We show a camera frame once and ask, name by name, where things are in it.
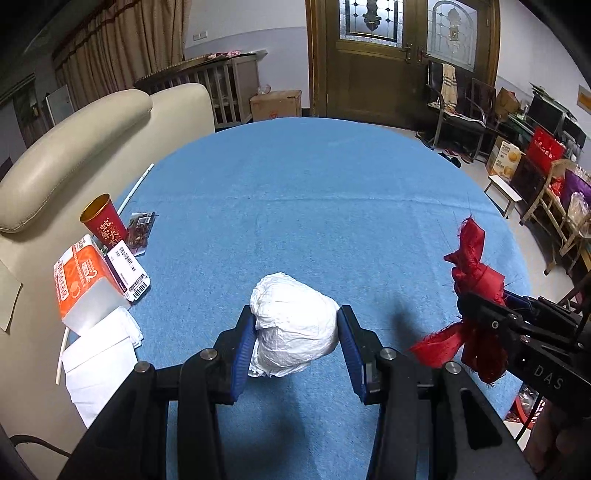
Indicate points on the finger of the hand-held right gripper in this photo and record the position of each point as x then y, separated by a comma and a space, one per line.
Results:
485, 314
535, 304

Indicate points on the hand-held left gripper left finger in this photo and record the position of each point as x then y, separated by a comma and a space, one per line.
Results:
244, 355

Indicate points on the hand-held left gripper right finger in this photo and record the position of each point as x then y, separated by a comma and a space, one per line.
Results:
354, 357

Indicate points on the red cloth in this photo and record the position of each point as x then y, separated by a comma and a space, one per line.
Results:
471, 272

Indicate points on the red plastic basket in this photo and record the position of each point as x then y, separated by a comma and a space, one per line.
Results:
524, 413

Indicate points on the white plastic bag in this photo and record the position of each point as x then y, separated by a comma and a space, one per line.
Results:
295, 323

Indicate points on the wicker armchair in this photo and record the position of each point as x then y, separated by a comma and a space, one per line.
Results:
554, 212

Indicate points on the clear plastic bag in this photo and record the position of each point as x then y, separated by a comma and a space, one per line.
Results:
579, 210

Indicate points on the small white stool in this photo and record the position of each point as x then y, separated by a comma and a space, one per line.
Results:
503, 189

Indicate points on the purple bag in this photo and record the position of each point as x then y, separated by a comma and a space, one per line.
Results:
577, 184

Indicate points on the white barcode box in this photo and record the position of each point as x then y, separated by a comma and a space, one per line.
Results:
127, 272

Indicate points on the white napkins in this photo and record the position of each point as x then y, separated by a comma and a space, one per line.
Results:
99, 369

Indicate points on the orange print cardboard box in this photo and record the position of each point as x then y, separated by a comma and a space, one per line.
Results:
504, 159

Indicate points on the blue tablecloth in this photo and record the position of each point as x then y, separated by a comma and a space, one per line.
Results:
314, 207

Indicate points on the pair of slippers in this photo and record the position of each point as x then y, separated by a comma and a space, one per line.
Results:
451, 158

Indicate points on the red gift bag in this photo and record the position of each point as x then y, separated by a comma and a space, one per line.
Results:
545, 145

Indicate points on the dark snack packet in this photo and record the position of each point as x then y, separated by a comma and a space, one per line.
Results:
141, 230

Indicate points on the orange tissue pack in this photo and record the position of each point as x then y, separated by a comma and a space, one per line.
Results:
81, 286

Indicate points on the small black monitor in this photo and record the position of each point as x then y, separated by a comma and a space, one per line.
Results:
575, 130

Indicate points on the red paper cup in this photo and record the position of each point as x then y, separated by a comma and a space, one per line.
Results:
104, 224

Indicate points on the black metal chair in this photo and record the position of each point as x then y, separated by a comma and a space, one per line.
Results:
455, 122

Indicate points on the large black monitor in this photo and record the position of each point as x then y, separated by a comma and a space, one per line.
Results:
545, 110

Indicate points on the brown paper bag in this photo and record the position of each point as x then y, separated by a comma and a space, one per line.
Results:
507, 102

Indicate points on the striped scarf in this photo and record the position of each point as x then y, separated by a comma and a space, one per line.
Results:
449, 87

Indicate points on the plain cardboard box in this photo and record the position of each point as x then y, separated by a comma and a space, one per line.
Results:
276, 106

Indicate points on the beige sofa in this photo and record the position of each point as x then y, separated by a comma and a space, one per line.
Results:
92, 152

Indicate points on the wooden double door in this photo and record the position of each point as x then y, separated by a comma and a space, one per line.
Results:
374, 78

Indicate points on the slatted radiator cabinet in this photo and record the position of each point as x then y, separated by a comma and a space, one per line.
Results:
217, 90

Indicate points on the white board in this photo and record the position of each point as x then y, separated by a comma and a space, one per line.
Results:
60, 105

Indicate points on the beige curtain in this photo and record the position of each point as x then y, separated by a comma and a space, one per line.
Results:
124, 50

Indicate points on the orange wall notice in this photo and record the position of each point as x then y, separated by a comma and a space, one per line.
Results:
585, 98

